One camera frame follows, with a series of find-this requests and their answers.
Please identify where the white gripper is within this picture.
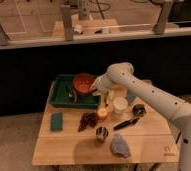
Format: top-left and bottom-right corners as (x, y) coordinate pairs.
(90, 74), (113, 93)

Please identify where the red bowl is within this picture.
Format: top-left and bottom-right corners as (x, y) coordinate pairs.
(72, 73), (95, 95)

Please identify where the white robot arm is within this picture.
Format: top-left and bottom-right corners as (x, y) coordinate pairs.
(92, 62), (191, 171)

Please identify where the dark utensil in tray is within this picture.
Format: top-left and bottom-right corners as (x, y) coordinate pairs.
(66, 85), (77, 103)

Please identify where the green plastic tray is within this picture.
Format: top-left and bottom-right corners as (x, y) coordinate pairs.
(49, 74), (101, 109)

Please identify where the white cup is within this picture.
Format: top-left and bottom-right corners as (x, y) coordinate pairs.
(113, 97), (128, 115)

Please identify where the orange fruit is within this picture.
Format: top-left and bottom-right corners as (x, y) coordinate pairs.
(97, 108), (108, 120)

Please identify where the blue small item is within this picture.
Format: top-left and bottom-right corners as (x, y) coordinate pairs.
(126, 92), (136, 103)

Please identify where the dark grape bunch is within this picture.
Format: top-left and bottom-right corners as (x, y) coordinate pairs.
(78, 113), (98, 132)

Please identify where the dark round tin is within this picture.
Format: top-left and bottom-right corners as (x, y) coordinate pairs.
(132, 104), (146, 117)

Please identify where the black striped cup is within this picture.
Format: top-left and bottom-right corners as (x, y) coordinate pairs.
(96, 127), (108, 142)

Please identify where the wooden table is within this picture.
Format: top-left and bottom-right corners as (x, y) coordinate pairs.
(31, 79), (180, 167)

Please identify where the green sponge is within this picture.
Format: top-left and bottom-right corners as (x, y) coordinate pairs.
(50, 113), (62, 131)

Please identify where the wooden bench in background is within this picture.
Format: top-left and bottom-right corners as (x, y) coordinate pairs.
(53, 19), (119, 37)

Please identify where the grey cloth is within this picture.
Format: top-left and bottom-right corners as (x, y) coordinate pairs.
(110, 133), (131, 158)

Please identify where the grey metal post right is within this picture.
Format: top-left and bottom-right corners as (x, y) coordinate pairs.
(153, 0), (173, 35)

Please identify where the grey metal post middle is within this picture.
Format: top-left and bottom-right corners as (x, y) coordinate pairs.
(61, 5), (73, 41)

